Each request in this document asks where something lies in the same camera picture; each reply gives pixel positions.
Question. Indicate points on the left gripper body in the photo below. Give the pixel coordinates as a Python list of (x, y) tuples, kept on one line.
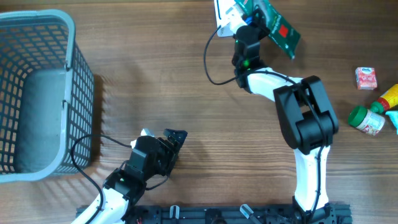
[(167, 155)]

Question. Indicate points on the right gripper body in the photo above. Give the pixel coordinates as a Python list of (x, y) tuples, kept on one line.
[(260, 28)]

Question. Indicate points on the green 3M gloves package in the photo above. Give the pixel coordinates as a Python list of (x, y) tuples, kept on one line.
[(281, 32)]

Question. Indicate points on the red white small packet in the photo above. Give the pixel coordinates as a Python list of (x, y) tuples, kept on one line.
[(366, 78)]

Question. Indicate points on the green lid seasoning jar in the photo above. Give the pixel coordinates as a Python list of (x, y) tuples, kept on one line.
[(366, 121)]

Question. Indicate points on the red chili sauce bottle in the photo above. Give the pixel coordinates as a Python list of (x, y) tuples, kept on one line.
[(386, 101)]

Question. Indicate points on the mint wet wipes pack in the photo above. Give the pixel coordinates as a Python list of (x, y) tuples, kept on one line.
[(393, 115)]

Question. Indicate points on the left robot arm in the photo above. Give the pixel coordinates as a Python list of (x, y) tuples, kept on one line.
[(119, 190)]

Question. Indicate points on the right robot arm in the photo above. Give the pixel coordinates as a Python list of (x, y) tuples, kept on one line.
[(306, 117)]

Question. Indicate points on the white barcode scanner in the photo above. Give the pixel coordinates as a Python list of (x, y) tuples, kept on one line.
[(222, 20)]

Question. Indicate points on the grey plastic shopping basket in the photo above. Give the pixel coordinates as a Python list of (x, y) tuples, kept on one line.
[(47, 96)]

